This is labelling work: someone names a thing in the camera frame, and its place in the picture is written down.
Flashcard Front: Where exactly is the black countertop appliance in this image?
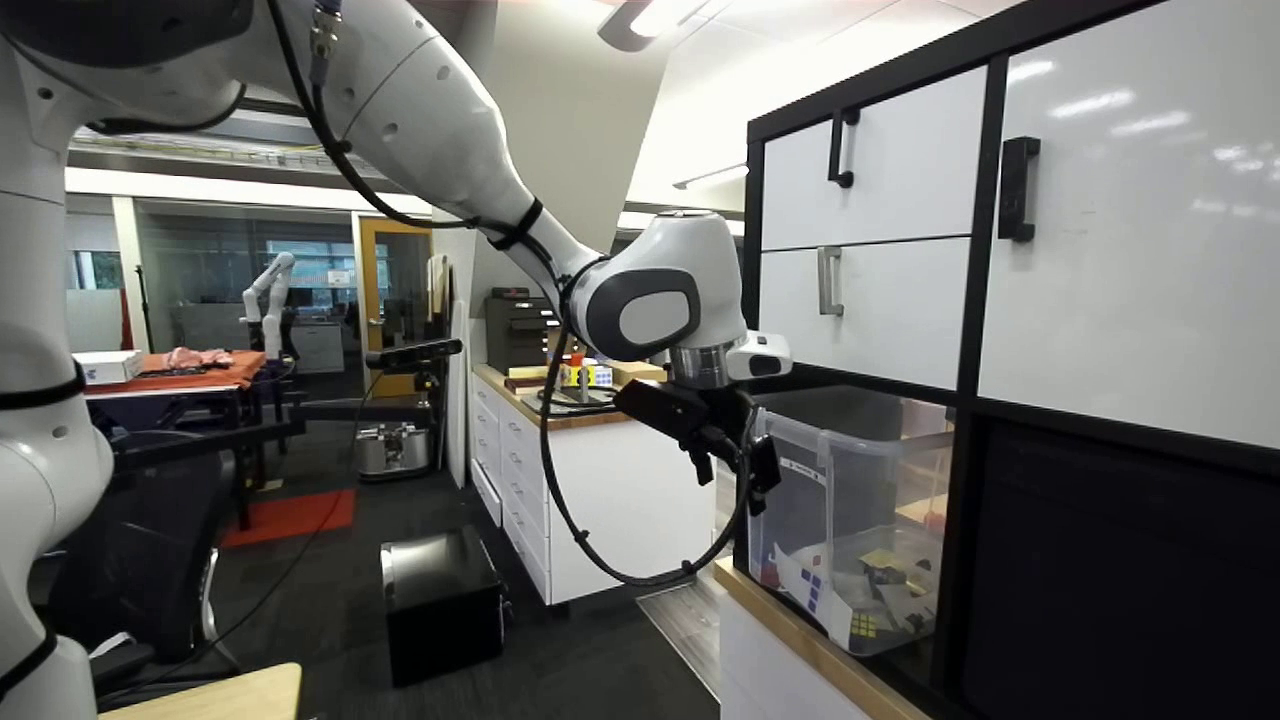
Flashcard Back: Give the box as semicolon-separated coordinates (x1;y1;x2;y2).
480;285;568;376

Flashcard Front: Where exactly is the black drawer handle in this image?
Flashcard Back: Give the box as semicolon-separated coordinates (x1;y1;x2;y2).
824;108;865;190

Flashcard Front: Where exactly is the clear plastic storage box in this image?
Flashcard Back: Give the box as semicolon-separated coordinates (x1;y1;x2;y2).
740;384;959;664

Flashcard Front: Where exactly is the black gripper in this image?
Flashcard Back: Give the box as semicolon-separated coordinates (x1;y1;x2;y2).
612;380;788;518

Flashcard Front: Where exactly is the black and white cabinet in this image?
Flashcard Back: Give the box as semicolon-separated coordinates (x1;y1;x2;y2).
740;0;1280;720

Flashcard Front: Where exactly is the red floor mat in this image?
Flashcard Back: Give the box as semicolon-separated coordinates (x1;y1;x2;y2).
217;485;364;554

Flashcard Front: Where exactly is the grey drawer handle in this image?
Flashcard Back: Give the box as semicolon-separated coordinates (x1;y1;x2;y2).
812;242;848;322

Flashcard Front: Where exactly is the yellow wooden door frame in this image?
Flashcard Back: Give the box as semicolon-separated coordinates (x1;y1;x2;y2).
350;213;441;408

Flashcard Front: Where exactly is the wooden platform board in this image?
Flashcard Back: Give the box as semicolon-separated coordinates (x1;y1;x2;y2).
635;554;932;720

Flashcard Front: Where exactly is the ceiling light fixture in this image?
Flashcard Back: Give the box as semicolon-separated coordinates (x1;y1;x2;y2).
592;0;716;57

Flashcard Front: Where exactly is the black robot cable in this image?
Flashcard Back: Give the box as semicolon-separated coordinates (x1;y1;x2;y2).
262;0;748;589

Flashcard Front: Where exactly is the white counter with wooden top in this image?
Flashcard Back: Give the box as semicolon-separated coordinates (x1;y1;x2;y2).
464;360;732;613

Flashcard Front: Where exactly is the steel pot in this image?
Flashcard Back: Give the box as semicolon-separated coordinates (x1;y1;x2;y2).
347;415;441;485

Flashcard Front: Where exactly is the white cardboard box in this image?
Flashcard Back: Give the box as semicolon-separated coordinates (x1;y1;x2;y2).
66;347;145;393

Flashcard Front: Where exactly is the light wooden table corner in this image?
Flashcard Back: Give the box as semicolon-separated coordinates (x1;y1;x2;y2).
95;659;308;720

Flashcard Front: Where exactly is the red table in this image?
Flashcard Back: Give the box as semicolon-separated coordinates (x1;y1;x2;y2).
74;347;296;536

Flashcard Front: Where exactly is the black cabinet door handle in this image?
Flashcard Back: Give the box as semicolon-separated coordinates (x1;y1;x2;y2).
995;131;1044;246

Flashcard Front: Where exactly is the black box on floor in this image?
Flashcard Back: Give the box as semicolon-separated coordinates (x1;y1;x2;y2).
376;525;513;692

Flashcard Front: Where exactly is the black office chair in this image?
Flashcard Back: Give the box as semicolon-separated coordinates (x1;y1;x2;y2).
38;436;239;672

